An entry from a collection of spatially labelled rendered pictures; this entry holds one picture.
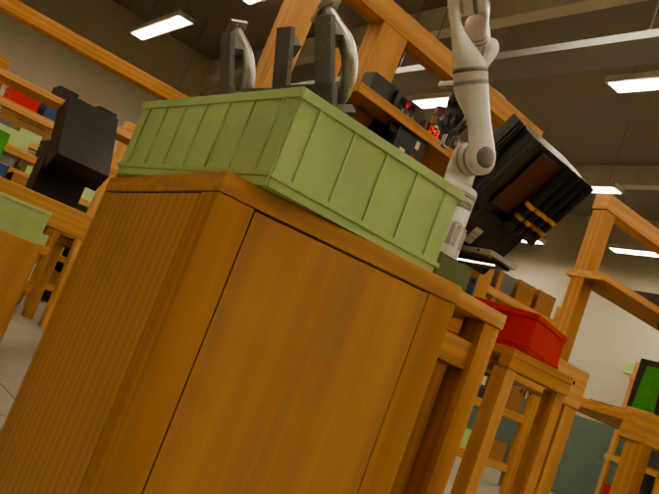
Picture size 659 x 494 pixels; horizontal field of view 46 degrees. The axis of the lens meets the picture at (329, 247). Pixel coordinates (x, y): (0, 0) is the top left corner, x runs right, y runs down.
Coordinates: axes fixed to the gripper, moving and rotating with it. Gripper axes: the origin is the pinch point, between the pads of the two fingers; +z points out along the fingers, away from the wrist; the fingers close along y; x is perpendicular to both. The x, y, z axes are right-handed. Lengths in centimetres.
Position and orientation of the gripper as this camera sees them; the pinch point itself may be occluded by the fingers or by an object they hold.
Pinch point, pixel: (445, 141)
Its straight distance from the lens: 235.6
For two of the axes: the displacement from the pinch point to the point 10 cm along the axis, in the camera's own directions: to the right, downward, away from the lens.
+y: -6.3, -1.3, 7.6
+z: -3.6, 9.2, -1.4
